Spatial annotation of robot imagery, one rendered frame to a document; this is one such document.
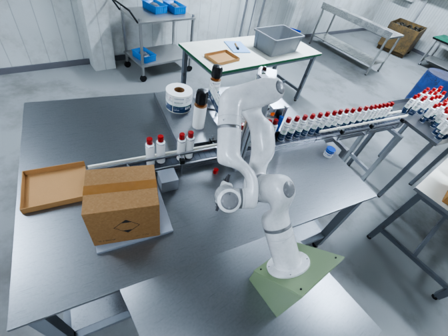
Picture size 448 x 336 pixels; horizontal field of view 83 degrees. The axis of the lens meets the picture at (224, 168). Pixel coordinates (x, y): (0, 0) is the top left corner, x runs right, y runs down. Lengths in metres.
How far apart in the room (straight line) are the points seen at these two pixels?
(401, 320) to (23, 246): 2.65
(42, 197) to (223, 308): 1.07
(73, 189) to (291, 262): 1.19
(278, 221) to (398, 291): 1.96
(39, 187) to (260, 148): 1.20
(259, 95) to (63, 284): 1.13
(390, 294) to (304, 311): 1.52
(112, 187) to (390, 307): 2.37
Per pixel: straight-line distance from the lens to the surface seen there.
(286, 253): 1.13
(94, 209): 1.15
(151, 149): 1.49
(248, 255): 1.39
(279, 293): 1.18
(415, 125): 3.12
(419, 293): 3.03
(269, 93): 1.00
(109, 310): 1.92
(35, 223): 1.55
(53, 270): 1.40
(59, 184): 1.66
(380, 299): 2.74
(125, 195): 1.17
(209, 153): 1.70
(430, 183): 2.66
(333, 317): 1.45
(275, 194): 0.98
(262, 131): 1.03
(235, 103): 0.95
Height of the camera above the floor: 2.05
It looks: 46 degrees down
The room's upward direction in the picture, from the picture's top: 14 degrees clockwise
